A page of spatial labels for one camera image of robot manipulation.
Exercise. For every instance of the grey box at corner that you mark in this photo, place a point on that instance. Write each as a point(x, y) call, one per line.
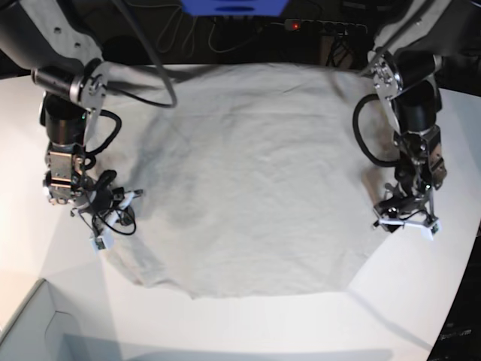
point(48, 326)

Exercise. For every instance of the black power strip red light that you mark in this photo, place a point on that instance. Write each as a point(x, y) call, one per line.
point(325, 27)

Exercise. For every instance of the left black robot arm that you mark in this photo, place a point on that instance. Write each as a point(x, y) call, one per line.
point(409, 49)

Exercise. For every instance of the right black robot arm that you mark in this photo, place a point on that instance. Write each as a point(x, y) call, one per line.
point(67, 63)

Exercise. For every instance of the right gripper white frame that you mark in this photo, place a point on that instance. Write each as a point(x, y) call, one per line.
point(117, 217)

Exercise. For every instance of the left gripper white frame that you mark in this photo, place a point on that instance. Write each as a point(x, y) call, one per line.
point(398, 210)

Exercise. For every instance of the blue overhead mount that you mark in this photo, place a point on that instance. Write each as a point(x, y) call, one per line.
point(207, 8)

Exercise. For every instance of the beige t-shirt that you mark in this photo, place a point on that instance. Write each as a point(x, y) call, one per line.
point(253, 185)

